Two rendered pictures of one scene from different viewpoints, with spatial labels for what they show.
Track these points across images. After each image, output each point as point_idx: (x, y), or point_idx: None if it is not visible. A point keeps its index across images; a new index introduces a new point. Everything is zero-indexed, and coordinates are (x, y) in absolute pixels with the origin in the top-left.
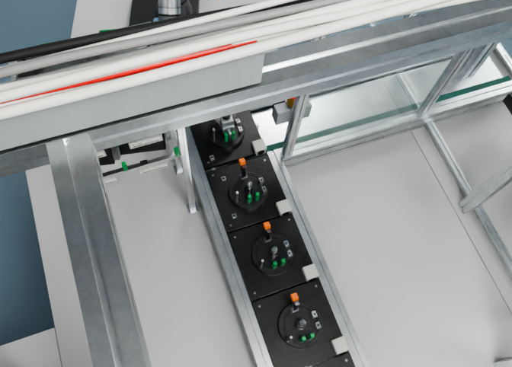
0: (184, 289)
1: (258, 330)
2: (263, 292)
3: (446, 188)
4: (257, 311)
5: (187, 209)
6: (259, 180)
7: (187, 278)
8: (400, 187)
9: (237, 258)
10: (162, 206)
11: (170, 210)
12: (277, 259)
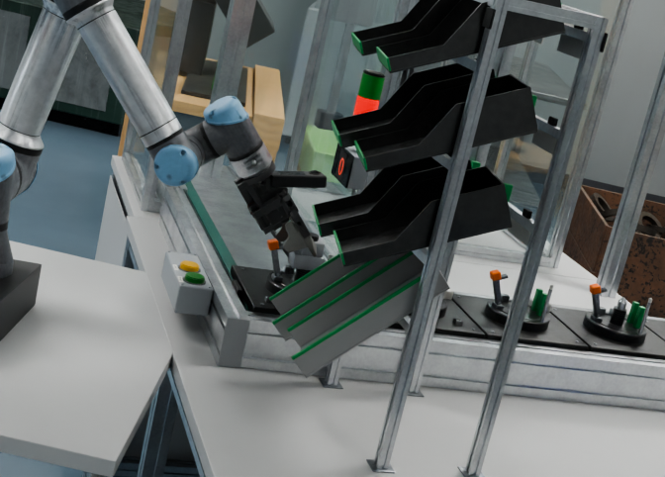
0: (561, 430)
1: (627, 356)
2: (573, 336)
3: None
4: (602, 346)
5: (414, 395)
6: None
7: (540, 424)
8: None
9: (526, 338)
10: (409, 414)
11: (417, 409)
12: (526, 310)
